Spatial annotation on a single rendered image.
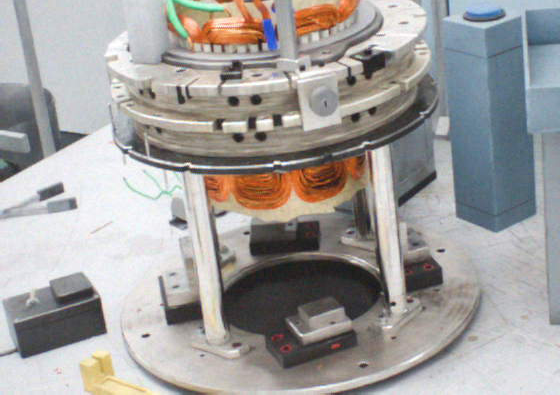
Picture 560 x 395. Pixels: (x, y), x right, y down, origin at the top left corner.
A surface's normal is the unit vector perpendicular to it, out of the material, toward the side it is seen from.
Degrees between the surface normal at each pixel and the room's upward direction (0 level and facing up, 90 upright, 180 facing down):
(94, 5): 90
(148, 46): 90
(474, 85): 90
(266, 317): 0
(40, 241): 0
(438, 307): 0
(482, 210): 90
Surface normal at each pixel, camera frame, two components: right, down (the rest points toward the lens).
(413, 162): 0.82, 0.13
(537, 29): -0.14, 0.39
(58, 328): 0.41, 0.30
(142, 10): -0.44, 0.39
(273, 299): -0.11, -0.92
